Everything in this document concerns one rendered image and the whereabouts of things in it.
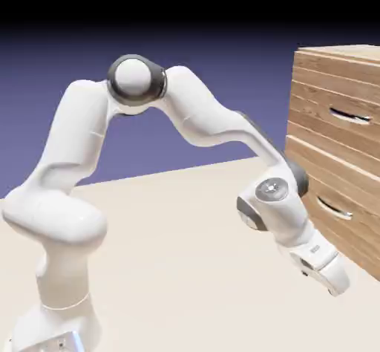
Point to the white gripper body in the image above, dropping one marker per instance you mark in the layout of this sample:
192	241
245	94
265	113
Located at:
329	274

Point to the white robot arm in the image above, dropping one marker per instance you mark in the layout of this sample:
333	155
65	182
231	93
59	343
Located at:
74	138

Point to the wood drawer front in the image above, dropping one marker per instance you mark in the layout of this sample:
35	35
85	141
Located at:
356	239
332	138

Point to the light wood cabinet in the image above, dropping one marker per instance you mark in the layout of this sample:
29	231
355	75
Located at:
341	69

